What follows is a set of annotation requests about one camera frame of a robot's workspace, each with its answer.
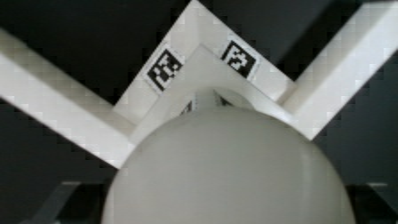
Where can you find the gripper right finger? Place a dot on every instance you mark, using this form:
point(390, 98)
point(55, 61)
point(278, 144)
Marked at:
point(373, 198)

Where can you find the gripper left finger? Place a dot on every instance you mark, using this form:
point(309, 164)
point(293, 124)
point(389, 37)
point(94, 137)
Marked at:
point(72, 204)

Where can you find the white lamp bulb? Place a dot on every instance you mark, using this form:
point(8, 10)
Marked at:
point(225, 170)

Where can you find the white lamp base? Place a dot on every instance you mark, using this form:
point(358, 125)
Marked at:
point(202, 60)

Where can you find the white U-shaped fence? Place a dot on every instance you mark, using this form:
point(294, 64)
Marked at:
point(42, 92)

